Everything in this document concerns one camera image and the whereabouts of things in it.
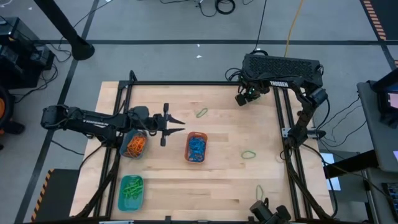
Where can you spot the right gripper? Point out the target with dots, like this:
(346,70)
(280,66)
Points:
(258,87)

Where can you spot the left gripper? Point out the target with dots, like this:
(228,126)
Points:
(161,124)

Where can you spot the blue rubber band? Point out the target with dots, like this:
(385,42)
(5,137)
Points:
(195,158)
(193,142)
(192,151)

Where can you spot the orange plastic basket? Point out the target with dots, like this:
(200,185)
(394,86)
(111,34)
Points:
(186,149)

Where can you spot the rubber bands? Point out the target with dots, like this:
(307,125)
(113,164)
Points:
(242,154)
(201,145)

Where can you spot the pile of bands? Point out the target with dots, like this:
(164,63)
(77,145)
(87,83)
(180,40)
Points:
(200,154)

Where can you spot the dark teal plastic basket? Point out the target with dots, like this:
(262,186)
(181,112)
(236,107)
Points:
(122,151)

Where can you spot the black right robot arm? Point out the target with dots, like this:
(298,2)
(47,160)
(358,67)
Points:
(306,112)

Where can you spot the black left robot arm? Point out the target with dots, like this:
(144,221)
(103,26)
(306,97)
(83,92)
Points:
(93,121)

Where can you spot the black computer case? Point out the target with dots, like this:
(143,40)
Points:
(280,67)

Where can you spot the silver mounting plate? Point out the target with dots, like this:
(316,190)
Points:
(285,132)

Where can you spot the light teal plastic basket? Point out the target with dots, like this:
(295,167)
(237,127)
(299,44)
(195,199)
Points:
(130,205)

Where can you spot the black desk leg bar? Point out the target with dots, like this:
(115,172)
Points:
(351,161)

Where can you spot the black pole stand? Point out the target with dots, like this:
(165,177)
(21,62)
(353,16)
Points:
(79,48)

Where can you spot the grey desk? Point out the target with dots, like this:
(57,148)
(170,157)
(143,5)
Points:
(373,130)

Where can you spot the dark laptop screen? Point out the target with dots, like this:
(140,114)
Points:
(382,109)

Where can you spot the black blocky device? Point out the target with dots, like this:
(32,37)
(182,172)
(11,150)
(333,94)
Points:
(270,214)

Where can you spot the black mat yellow stripes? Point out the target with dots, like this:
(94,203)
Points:
(59,196)

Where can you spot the black mat orange stripes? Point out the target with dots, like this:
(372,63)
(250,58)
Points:
(388,12)

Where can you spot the black equipment cart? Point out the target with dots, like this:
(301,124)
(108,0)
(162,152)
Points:
(18,56)

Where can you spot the orange and black wheel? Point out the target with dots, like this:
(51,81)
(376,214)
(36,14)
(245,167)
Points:
(4,105)

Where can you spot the black keyboard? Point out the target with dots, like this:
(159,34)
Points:
(391,199)

